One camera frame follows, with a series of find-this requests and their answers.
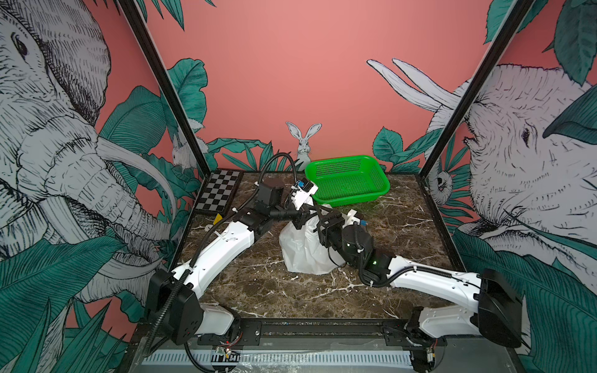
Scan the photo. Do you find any black white checkerboard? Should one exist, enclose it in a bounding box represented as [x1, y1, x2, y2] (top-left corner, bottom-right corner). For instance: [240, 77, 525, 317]
[194, 169, 243, 217]

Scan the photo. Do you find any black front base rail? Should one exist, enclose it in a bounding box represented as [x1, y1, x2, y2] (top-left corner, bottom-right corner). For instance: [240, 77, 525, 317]
[223, 318, 507, 348]

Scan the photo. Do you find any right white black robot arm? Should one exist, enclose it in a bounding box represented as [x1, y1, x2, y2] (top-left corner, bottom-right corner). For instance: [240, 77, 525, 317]
[317, 207, 523, 348]

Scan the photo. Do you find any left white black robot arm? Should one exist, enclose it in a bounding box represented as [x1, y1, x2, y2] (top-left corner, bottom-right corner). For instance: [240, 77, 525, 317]
[143, 178, 318, 357]

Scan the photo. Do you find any green plastic basket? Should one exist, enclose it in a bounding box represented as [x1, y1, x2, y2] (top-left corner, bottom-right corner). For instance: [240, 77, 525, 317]
[305, 155, 390, 207]

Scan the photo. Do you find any right black frame post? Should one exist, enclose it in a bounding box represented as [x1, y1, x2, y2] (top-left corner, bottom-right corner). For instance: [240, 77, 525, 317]
[418, 0, 534, 180]

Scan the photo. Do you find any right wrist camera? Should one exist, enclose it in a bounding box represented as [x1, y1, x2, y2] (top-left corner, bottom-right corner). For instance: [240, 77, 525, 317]
[343, 209, 367, 227]

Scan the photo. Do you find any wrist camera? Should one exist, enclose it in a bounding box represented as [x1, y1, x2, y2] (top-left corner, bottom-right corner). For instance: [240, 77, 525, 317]
[290, 180, 319, 211]
[343, 209, 367, 227]

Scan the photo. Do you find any black frame post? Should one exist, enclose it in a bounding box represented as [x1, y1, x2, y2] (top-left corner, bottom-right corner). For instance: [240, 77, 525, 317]
[418, 0, 534, 180]
[118, 0, 211, 177]

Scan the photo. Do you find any white ruler strip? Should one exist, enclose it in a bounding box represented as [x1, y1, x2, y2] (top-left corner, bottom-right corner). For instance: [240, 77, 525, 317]
[141, 349, 414, 368]

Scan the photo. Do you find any left black frame post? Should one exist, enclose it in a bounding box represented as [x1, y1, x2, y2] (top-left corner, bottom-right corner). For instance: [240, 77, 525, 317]
[118, 0, 211, 177]

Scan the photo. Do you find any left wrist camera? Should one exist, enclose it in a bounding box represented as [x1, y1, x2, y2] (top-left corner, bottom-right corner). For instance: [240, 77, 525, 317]
[290, 180, 319, 211]

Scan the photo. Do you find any yellow warning sticker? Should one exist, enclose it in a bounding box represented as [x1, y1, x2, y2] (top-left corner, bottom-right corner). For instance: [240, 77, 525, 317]
[213, 214, 225, 229]

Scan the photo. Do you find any white plastic bag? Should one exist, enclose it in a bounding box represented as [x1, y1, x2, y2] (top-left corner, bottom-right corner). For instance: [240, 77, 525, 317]
[278, 211, 347, 275]

